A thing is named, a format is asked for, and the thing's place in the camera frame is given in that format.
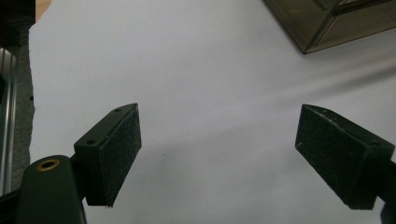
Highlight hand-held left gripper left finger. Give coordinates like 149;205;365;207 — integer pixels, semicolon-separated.
15;103;143;224

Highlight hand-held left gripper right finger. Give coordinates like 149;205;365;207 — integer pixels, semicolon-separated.
294;104;396;224

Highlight brown tinted clear box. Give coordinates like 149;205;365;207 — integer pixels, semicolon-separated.
262;0;396;55

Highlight silver metal rail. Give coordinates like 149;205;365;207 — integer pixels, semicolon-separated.
0;48;18;196

